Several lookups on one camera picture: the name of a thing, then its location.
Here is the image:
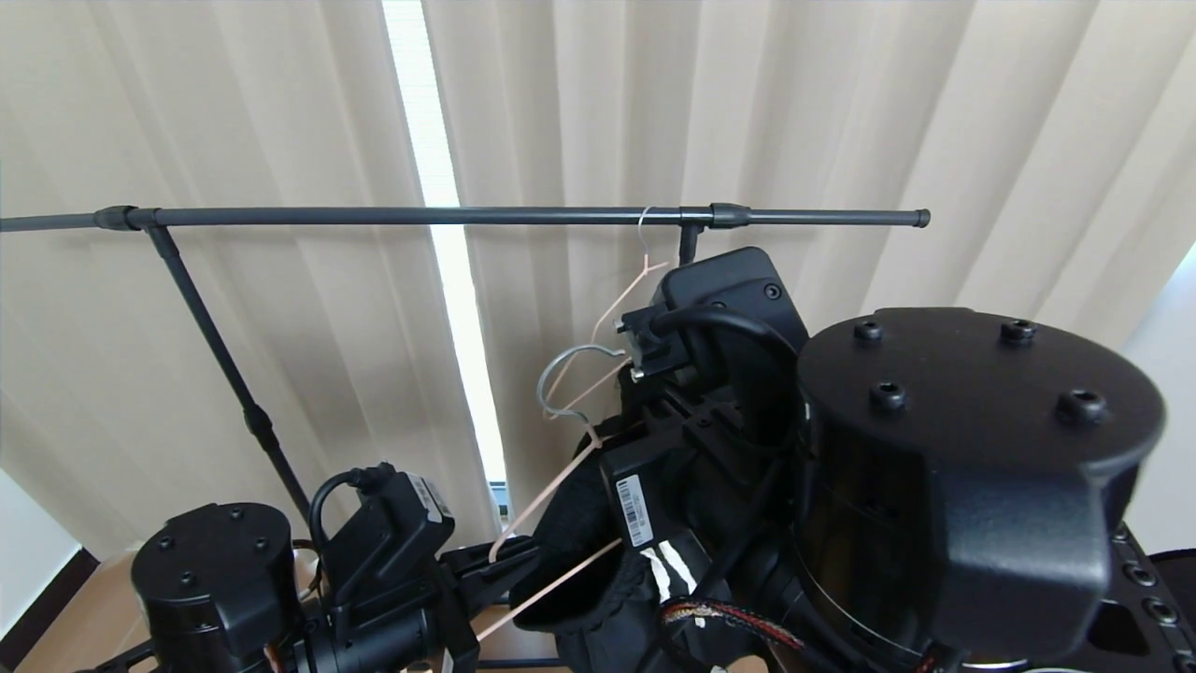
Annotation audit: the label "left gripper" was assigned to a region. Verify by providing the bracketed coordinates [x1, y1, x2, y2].
[301, 559, 484, 673]

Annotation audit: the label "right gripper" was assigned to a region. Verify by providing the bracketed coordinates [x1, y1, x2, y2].
[598, 388, 809, 604]

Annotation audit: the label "black shorts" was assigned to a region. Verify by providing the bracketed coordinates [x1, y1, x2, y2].
[509, 421, 776, 673]

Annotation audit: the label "pink clothes hanger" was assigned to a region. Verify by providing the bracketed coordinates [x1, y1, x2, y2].
[542, 206, 672, 420]
[475, 344, 629, 644]

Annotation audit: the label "black clothes rack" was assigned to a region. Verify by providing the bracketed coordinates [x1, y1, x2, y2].
[0, 203, 933, 670]

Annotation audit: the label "window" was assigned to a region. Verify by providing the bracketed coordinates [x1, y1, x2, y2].
[381, 0, 513, 520]

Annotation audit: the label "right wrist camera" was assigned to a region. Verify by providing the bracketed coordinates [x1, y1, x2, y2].
[615, 247, 810, 386]

